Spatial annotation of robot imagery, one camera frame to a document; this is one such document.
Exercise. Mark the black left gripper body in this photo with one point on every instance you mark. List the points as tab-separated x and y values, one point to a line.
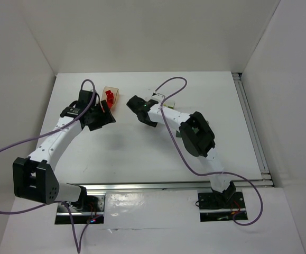
106	112

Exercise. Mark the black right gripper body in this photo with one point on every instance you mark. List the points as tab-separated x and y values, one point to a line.
134	102

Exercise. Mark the red curved lego brick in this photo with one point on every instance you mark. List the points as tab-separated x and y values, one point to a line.
110	98

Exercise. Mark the orange translucent plastic container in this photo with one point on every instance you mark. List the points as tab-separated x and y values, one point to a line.
114	90

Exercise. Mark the dark grey translucent container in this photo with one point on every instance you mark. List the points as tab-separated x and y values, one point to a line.
192	129

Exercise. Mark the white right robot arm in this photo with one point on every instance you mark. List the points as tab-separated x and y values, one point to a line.
203	148

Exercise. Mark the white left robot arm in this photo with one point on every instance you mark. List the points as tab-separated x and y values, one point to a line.
34	178

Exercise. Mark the clear plastic container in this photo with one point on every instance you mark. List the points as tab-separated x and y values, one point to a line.
169	104

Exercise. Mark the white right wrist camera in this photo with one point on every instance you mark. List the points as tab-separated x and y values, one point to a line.
158	97

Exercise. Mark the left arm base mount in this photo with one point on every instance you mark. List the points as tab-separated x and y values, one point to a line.
92	211

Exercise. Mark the aluminium front rail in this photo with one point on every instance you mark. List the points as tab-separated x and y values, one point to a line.
171	185

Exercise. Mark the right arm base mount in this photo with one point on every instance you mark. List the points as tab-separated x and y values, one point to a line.
212	210

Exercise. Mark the aluminium side rail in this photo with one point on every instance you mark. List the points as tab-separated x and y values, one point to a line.
260	157

